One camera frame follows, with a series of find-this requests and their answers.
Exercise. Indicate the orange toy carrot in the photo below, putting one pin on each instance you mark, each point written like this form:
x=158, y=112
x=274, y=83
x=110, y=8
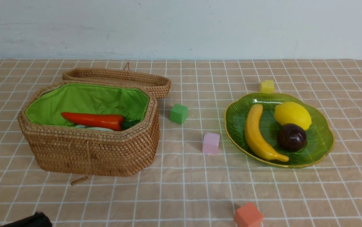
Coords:
x=111, y=121

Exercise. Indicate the yellow toy banana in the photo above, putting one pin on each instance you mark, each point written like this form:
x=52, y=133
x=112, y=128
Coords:
x=254, y=138

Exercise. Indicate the yellow toy lemon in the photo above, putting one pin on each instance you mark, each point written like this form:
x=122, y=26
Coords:
x=292, y=113

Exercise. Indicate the dark purple toy fruit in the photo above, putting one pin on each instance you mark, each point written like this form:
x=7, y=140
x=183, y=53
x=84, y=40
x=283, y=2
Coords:
x=292, y=137

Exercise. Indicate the white toy radish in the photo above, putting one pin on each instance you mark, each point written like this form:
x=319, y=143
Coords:
x=93, y=128

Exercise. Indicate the green foam cube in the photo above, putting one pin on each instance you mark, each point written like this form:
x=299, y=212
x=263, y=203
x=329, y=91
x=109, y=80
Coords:
x=178, y=113

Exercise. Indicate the woven rattan basket lid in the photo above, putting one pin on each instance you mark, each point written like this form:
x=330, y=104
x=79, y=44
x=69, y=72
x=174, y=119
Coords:
x=158, y=86

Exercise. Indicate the pink foam cube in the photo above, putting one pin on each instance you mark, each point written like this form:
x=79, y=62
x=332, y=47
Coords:
x=210, y=144

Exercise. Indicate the beige checked tablecloth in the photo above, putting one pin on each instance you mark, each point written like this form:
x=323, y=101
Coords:
x=185, y=187

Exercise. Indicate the yellow foam cube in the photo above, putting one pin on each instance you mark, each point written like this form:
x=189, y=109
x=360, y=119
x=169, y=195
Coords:
x=267, y=86

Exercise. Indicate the orange foam cube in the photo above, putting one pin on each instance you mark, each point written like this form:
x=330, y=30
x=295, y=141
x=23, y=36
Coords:
x=248, y=215

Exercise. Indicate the woven rattan basket green lining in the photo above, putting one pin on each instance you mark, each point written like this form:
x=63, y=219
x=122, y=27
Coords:
x=59, y=146

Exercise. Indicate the green glass leaf plate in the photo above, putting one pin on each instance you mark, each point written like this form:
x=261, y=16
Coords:
x=320, y=139

